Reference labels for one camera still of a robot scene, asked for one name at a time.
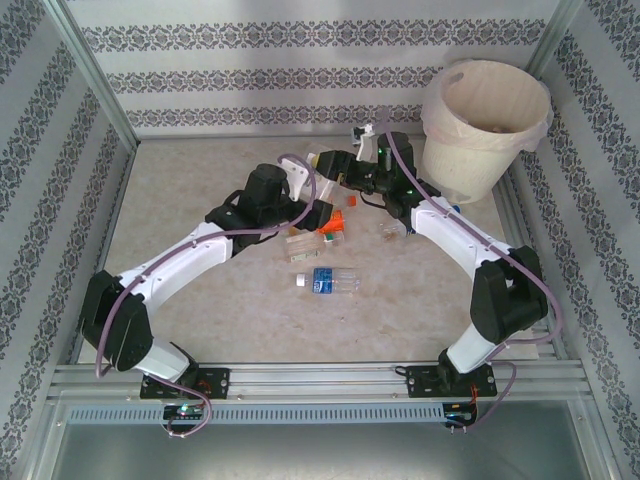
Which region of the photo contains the crushed orange bottle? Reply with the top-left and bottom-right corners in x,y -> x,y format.
317,212 -> 349,241

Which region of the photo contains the clear bottle green cap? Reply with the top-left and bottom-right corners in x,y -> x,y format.
284,232 -> 349,264

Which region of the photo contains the blue label water bottle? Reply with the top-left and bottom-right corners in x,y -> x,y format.
294,267 -> 362,297

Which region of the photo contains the cream plastic waste bin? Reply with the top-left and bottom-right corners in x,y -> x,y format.
421,58 -> 554,205

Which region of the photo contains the clear plastic bin liner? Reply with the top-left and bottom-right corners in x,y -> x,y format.
419,58 -> 556,154

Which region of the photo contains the small controller circuit board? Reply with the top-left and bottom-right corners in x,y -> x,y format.
162,403 -> 207,421
443,401 -> 480,429

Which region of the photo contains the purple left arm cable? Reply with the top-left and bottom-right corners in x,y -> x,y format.
95,152 -> 317,441

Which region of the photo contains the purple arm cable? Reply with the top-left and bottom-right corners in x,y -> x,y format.
95,152 -> 317,441
374,112 -> 560,431

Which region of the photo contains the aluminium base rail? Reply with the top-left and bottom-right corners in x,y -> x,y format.
47,362 -> 586,401

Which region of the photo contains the aluminium side rail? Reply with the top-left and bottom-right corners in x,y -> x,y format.
67,142 -> 139,366
492,174 -> 586,371

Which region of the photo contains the grey slotted cable duct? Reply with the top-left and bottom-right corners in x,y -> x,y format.
64,402 -> 449,426

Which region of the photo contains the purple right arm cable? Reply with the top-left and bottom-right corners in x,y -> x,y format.
374,112 -> 560,431

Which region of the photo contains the aluminium frame post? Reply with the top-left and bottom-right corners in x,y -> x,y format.
49,0 -> 141,149
522,0 -> 591,74

